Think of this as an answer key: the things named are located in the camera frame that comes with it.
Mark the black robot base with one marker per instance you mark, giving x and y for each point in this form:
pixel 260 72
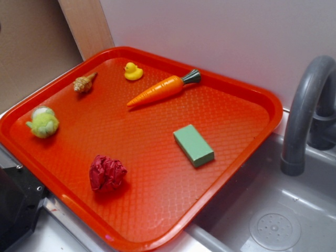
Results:
pixel 22 197

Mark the green rectangular block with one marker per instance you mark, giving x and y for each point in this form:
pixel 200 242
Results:
pixel 194 146

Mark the orange toy carrot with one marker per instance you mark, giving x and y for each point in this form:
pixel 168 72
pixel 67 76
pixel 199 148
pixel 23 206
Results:
pixel 165 88

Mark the red plastic tray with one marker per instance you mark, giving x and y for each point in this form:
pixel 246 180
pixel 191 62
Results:
pixel 162 191

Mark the yellow rubber duck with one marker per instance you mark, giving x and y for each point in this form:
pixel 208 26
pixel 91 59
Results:
pixel 132 72

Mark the crumpled red paper ball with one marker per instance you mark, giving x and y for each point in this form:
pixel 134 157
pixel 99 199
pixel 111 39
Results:
pixel 106 174

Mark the tan toy seashell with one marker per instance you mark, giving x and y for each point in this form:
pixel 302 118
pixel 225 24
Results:
pixel 84 84

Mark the green plush toy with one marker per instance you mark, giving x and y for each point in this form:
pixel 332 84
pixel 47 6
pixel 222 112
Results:
pixel 43 122

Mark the grey plastic sink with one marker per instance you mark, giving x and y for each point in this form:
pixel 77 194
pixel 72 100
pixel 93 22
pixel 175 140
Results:
pixel 261 209

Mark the wooden board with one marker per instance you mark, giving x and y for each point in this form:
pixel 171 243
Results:
pixel 88 26

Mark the grey toy faucet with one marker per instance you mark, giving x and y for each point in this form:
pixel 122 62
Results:
pixel 311 120

